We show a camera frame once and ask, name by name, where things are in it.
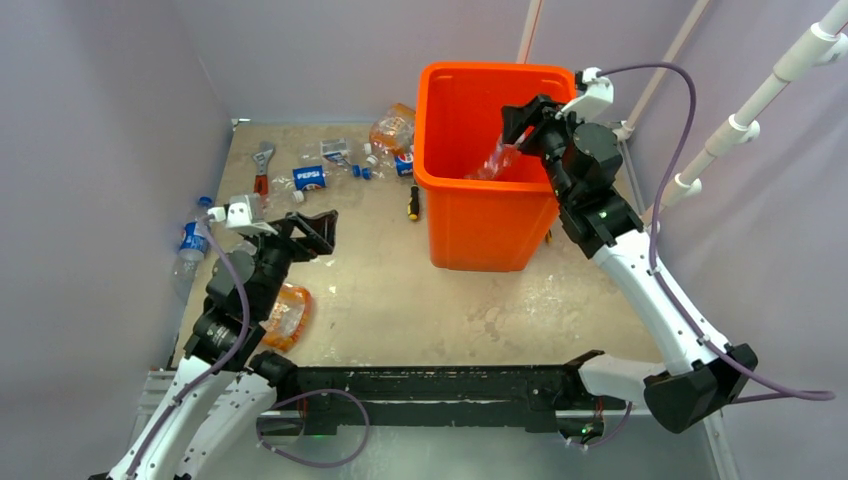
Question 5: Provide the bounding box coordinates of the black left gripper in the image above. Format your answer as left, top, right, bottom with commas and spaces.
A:
245, 209, 336, 316

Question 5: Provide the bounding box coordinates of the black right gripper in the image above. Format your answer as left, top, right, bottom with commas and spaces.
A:
503, 94, 595, 205

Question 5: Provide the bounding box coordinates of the large clear plastic bottle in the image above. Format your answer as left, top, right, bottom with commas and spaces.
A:
464, 133, 528, 181

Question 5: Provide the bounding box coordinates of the blue pepsi label bottle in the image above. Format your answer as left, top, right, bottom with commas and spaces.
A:
270, 164, 362, 205

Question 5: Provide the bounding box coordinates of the orange plastic bin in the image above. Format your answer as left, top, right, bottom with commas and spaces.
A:
413, 62, 577, 272

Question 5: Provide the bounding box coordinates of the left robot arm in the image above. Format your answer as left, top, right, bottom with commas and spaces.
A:
101, 210, 339, 479

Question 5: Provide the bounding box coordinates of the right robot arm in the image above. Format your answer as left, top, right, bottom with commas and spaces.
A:
501, 95, 758, 433

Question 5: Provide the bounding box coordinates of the orange bottle behind bin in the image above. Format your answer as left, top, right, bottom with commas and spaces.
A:
369, 103, 416, 155

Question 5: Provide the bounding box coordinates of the crushed orange label bottle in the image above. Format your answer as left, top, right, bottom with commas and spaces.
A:
261, 284, 314, 352

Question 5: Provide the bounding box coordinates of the small label clear bottle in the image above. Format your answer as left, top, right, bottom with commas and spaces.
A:
319, 138, 351, 165

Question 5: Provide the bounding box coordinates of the red adjustable wrench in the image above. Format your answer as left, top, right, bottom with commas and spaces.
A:
251, 141, 276, 196

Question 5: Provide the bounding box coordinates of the yellow black screwdriver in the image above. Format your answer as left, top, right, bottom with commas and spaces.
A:
407, 183, 420, 222

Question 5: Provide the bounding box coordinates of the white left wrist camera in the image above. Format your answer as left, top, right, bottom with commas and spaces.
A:
206, 193, 278, 237

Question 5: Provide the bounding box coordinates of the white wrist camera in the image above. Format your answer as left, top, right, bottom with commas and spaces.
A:
556, 67, 614, 121
206, 193, 278, 237

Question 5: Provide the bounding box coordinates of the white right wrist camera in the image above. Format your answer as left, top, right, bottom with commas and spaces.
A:
556, 67, 614, 121

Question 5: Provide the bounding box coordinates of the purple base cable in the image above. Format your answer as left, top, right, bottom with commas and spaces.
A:
255, 388, 370, 469

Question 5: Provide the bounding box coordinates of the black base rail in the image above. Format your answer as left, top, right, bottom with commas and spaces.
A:
249, 351, 625, 435

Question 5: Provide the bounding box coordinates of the white pvc pipe frame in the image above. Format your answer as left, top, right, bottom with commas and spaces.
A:
519, 1, 847, 200

